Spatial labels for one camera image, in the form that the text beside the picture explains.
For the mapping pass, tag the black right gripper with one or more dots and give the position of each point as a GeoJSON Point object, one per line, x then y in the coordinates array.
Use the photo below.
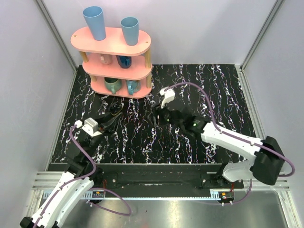
{"type": "Point", "coordinates": [159, 112]}

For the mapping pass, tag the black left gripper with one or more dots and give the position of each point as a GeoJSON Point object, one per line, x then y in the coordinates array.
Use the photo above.
{"type": "Point", "coordinates": [104, 123]}

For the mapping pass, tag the black earbuds charging case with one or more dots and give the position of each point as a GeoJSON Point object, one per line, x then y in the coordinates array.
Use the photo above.
{"type": "Point", "coordinates": [115, 108]}

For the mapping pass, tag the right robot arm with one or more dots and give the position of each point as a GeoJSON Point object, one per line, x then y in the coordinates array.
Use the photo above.
{"type": "Point", "coordinates": [263, 157]}

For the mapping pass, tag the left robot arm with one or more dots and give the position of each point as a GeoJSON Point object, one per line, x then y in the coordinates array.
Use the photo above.
{"type": "Point", "coordinates": [80, 176]}

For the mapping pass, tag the green ceramic mug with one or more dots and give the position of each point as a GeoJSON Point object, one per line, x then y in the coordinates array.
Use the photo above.
{"type": "Point", "coordinates": [113, 84]}

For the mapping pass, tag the blue butterfly mug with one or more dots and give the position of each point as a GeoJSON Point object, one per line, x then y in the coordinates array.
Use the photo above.
{"type": "Point", "coordinates": [133, 86]}

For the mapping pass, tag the pink three-tier shelf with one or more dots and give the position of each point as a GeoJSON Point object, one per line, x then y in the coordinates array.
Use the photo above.
{"type": "Point", "coordinates": [113, 58]}

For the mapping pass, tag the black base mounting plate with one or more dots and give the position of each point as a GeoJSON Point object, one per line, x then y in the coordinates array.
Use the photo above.
{"type": "Point", "coordinates": [163, 180]}

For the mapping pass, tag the dark blue mug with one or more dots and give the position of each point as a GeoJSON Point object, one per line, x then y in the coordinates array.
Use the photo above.
{"type": "Point", "coordinates": [124, 61]}

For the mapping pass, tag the pink mug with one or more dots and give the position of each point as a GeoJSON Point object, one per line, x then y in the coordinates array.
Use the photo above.
{"type": "Point", "coordinates": [106, 59]}

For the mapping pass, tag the blue cup right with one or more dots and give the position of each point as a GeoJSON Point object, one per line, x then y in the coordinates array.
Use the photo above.
{"type": "Point", "coordinates": [130, 29]}

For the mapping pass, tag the tall blue cup left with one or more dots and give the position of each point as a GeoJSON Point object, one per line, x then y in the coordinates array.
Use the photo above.
{"type": "Point", "coordinates": [94, 18]}

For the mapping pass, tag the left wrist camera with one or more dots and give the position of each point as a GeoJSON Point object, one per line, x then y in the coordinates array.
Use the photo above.
{"type": "Point", "coordinates": [90, 127]}

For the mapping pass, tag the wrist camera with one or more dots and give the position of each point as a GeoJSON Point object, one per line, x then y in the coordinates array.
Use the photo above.
{"type": "Point", "coordinates": [167, 95]}
{"type": "Point", "coordinates": [90, 127]}

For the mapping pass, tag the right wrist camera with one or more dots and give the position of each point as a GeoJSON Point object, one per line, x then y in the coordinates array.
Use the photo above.
{"type": "Point", "coordinates": [167, 95]}

